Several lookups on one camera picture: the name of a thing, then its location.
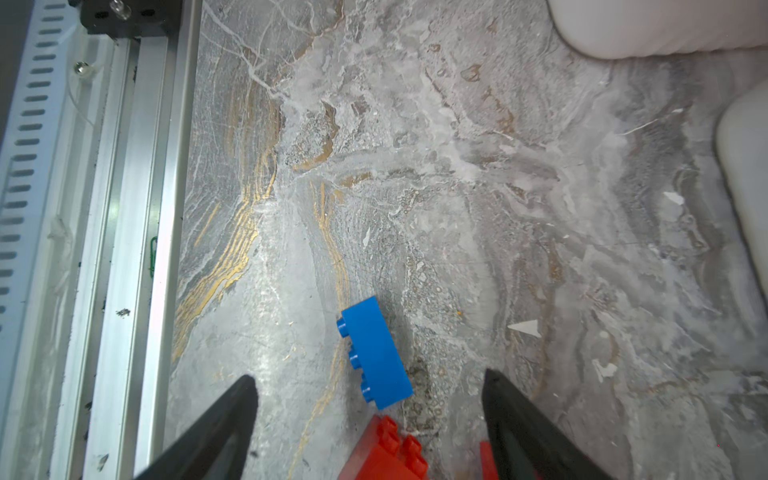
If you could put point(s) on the red lego brick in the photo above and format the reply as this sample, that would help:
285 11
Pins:
383 453
488 467

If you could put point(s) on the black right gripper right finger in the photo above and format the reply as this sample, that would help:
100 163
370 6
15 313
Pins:
523 442

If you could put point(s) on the blue lego brick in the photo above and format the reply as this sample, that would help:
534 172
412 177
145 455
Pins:
384 380

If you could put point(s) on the left white plastic bin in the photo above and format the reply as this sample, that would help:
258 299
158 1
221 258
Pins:
611 30

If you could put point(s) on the white plastic bin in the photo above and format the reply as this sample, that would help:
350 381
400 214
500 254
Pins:
611 30
741 144

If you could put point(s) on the middle white plastic bin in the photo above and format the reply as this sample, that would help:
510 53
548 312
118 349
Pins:
741 144

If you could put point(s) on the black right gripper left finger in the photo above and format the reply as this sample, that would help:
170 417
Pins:
217 445

